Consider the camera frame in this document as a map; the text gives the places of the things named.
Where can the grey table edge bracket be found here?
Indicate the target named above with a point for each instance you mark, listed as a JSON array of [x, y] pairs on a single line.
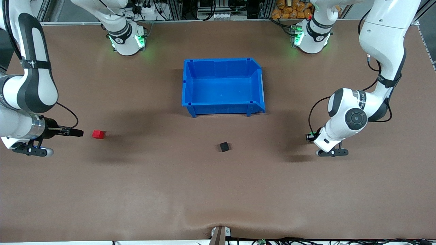
[[228, 232]]

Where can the black cube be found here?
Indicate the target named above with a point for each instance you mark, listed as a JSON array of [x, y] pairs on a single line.
[[224, 147]]

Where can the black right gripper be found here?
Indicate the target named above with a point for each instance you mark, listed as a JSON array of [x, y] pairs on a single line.
[[51, 131]]

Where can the blue plastic storage bin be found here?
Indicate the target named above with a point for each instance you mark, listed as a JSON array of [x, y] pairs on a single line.
[[221, 88]]

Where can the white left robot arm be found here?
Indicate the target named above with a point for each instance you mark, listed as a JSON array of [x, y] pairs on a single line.
[[385, 37]]

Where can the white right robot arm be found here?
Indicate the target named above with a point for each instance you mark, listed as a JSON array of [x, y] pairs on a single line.
[[13, 122]]

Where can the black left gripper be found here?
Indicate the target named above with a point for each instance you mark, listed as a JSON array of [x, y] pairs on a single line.
[[310, 137]]

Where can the orange packaged items pile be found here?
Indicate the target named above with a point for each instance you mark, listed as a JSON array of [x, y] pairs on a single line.
[[289, 10]]

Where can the red cube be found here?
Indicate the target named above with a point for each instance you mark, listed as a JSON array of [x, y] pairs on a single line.
[[98, 134]]

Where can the white power strip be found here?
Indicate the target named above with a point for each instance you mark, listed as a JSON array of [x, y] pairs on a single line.
[[150, 13]]

